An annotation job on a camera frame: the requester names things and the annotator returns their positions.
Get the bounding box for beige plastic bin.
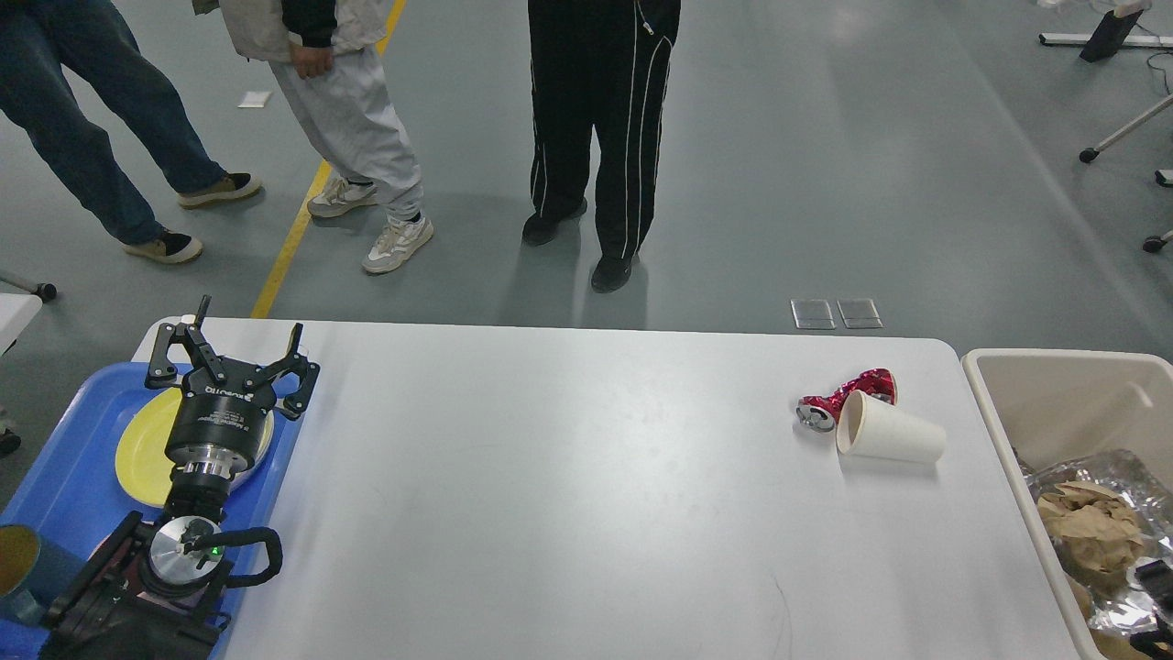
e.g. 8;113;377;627
962;349;1172;659

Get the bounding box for person in blue jeans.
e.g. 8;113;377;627
0;0;263;266

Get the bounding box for person in light grey trousers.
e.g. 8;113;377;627
192;1;434;275

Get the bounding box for aluminium foil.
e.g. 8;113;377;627
1025;448;1169;596

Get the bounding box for wheeled chair base legs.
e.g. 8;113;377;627
1078;93;1172;254

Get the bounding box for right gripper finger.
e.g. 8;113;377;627
1135;559;1172;601
1128;618;1172;659

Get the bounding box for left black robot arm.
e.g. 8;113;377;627
38;295;320;659

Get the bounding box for person in black trousers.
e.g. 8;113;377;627
522;1;682;292

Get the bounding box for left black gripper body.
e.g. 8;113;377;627
165;370;269;478

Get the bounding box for dark green mug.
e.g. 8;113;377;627
1;523;87;627

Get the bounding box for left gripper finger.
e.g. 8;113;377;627
240;322;323;422
144;294;225;392

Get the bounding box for crushed red soda can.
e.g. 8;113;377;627
795;368;899;433

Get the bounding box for left metal floor plate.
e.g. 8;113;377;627
789;298;838;329

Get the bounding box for right metal floor plate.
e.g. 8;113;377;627
838;298;884;329

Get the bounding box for black stand on floor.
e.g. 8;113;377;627
1080;1;1152;62

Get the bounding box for brown paper bag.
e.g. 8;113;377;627
1067;577;1169;659

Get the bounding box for white paper cup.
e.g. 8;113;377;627
835;392;947;464

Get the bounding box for brown paper ball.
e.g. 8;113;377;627
1036;481;1146;585

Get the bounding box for metal floor plate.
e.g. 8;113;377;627
789;298;838;329
838;298;884;329

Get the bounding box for yellow plate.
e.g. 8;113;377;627
114;385;274;509

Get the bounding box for white side table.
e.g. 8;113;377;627
1;270;57;355

